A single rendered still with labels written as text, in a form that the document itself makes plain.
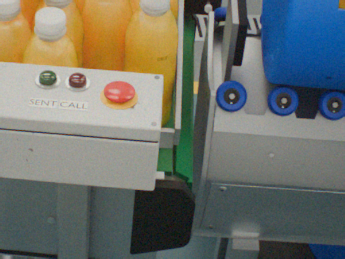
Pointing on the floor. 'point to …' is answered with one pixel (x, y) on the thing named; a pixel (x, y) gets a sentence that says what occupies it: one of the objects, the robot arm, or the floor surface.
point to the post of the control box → (73, 220)
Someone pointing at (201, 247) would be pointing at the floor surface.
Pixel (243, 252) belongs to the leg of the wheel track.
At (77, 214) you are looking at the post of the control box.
